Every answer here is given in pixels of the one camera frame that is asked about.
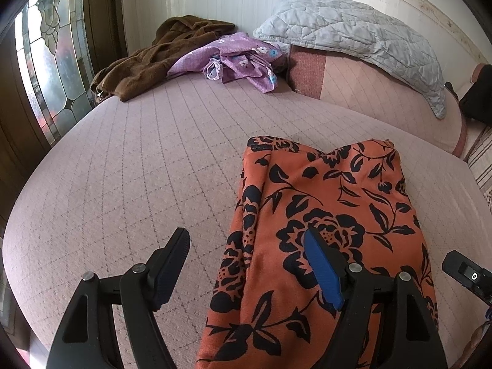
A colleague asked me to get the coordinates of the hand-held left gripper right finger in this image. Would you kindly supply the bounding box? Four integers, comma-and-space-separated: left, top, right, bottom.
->
303, 228, 449, 369

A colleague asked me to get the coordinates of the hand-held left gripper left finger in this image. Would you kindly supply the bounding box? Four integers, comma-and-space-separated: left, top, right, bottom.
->
46, 228, 192, 369

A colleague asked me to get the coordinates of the orange black floral cloth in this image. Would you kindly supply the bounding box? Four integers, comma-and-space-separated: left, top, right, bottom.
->
195, 136, 439, 369

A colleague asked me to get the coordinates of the striped white cloth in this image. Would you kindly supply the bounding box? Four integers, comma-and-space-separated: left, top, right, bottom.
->
463, 125, 492, 209

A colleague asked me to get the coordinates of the pink quilted bed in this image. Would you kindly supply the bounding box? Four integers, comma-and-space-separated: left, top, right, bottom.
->
2, 61, 492, 369

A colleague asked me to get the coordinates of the black object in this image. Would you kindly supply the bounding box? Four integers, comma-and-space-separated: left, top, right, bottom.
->
458, 80, 492, 125

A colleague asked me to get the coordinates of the pink bolster cushion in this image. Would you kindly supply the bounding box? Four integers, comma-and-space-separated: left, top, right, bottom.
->
286, 44, 467, 158

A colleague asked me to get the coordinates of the brown fuzzy cloth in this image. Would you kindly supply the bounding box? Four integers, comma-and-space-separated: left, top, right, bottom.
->
90, 15, 236, 102

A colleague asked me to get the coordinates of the purple floral cloth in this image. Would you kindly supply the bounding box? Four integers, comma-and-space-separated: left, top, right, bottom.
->
166, 33, 290, 93

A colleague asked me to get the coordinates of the stained glass window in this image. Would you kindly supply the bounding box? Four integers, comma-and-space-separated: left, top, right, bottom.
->
13, 0, 97, 143

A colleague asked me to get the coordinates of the grey quilted pillow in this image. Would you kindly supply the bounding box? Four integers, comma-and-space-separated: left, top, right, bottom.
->
253, 0, 448, 119

